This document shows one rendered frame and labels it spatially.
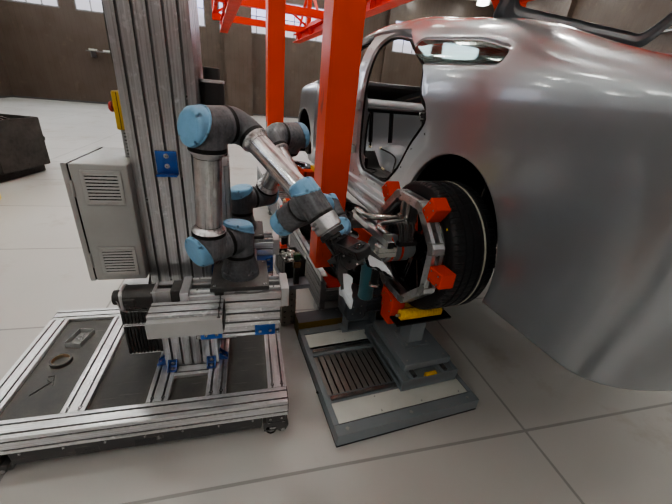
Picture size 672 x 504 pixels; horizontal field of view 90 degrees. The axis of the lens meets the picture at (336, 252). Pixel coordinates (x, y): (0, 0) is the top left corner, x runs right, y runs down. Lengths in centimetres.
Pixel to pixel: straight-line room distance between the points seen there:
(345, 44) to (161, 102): 92
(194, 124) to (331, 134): 94
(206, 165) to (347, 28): 106
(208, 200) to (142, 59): 52
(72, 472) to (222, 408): 65
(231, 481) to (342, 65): 196
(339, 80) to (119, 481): 204
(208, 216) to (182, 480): 115
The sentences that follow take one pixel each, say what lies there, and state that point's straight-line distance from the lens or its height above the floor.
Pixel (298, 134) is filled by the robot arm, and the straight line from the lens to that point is 160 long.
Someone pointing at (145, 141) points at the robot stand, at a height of 131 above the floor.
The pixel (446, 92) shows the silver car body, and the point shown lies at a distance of 187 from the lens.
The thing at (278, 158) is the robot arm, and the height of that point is 133.
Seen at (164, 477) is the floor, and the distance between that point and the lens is 186.
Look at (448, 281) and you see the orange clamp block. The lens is 149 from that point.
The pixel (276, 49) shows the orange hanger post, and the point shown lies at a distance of 376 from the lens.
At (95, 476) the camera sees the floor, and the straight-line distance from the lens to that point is 196.
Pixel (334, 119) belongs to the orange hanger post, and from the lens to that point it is 187.
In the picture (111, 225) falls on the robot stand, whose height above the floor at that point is 100.
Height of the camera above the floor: 153
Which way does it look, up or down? 26 degrees down
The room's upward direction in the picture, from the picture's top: 6 degrees clockwise
